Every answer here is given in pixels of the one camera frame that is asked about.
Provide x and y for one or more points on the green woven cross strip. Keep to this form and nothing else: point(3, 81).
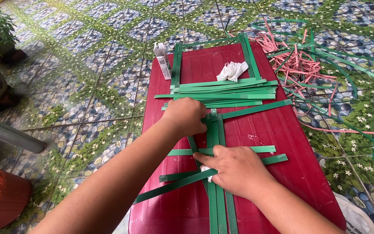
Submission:
point(170, 188)
point(183, 151)
point(274, 159)

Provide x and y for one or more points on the orange plant pot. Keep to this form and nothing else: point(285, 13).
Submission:
point(5, 198)

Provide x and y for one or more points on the red plastic table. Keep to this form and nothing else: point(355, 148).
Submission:
point(271, 146)

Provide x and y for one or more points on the crumpled white tissue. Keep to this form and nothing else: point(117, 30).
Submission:
point(231, 71)

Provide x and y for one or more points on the dark green textured strip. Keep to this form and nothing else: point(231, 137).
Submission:
point(193, 146)

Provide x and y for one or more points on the long green plastic strip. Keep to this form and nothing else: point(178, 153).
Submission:
point(258, 109)

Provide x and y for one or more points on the person's right hand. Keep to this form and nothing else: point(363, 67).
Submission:
point(239, 170)

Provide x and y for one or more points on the person's left fingers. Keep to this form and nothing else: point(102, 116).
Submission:
point(204, 113)

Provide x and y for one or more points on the white plastic bag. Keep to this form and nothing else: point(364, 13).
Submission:
point(355, 216)

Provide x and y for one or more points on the small white glue carton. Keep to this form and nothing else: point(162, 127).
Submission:
point(163, 61)

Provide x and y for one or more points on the person's left hand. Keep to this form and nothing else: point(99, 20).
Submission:
point(183, 115)

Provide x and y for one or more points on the grey metal pipe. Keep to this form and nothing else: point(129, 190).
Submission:
point(8, 133)

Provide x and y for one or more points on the heap of pink strips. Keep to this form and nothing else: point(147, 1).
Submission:
point(295, 65)

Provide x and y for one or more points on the small white tissue wad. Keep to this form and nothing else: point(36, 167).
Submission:
point(205, 168)

